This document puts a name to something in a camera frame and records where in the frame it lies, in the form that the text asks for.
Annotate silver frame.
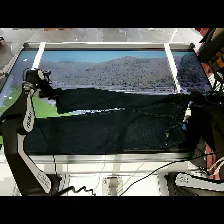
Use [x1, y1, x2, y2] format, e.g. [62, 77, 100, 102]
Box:
[0, 151, 224, 197]

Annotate black pants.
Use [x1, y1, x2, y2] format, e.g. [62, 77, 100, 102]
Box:
[23, 87, 202, 156]

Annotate black cable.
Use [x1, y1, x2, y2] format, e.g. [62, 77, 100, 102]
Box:
[119, 151, 224, 197]
[49, 185, 97, 197]

